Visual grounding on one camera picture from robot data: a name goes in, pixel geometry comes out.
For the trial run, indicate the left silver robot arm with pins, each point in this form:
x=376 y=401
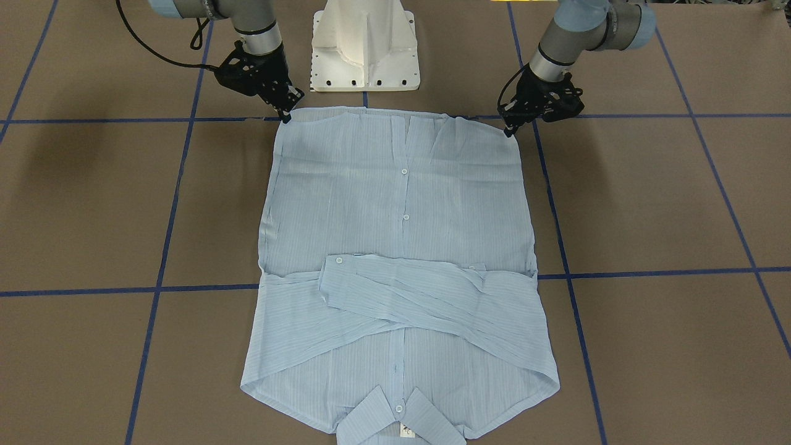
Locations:
x=579 y=26

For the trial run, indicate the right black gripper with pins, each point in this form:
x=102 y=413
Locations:
x=272 y=76

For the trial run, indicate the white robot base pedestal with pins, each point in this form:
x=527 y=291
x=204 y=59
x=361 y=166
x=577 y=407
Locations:
x=364 y=46

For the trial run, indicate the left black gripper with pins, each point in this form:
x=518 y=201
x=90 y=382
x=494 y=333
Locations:
x=532 y=91

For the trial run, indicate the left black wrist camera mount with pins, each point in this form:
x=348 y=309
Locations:
x=562 y=99

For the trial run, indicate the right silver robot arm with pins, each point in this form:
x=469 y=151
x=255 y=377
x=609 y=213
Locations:
x=253 y=21

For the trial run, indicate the light blue button-up shirt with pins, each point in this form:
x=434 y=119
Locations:
x=398 y=299

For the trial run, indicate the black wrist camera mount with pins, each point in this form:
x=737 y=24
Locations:
x=562 y=99
x=242 y=72

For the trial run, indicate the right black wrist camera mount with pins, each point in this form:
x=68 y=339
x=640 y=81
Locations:
x=242 y=72

